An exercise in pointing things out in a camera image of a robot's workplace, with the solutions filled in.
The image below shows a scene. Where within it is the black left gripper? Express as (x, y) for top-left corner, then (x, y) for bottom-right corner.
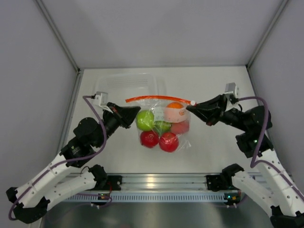
(94, 102), (141, 148)

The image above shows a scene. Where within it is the red fake apple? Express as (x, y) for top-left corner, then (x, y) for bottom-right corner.
(159, 132), (179, 152)

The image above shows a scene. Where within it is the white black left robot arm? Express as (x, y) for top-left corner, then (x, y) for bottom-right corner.
(6, 102), (141, 224)

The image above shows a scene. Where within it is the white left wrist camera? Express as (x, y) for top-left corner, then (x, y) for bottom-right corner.
(93, 91), (108, 107)

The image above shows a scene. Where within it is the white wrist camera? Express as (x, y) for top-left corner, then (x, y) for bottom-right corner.
(224, 83), (239, 104)
(93, 91), (108, 107)

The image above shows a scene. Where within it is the pink fake peach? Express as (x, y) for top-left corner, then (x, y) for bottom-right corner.
(171, 120), (190, 134)

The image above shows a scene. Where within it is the orange fake orange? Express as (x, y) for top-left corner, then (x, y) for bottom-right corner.
(166, 102), (184, 109)

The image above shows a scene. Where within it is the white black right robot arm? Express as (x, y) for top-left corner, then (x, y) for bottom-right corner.
(186, 94), (304, 228)

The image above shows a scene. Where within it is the grey slotted cable duct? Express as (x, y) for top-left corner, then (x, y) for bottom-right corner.
(64, 191), (239, 203)

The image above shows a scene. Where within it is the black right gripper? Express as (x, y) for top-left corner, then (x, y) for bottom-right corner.
(187, 93), (250, 132)

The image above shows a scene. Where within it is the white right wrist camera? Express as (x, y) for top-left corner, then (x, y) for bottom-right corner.
(224, 83), (239, 104)

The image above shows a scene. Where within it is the clear zip top bag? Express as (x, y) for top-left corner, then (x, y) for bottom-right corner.
(126, 95), (196, 153)

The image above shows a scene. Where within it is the green fake apple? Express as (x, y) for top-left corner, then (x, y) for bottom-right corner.
(136, 110), (154, 131)

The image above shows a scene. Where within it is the aluminium mounting rail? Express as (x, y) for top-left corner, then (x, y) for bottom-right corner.
(64, 172), (293, 192)

